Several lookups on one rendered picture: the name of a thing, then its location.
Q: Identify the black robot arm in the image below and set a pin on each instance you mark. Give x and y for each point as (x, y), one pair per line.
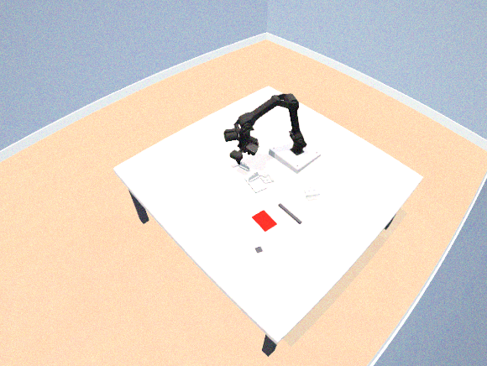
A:
(247, 120)

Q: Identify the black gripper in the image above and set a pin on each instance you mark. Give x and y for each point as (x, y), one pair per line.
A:
(238, 155)

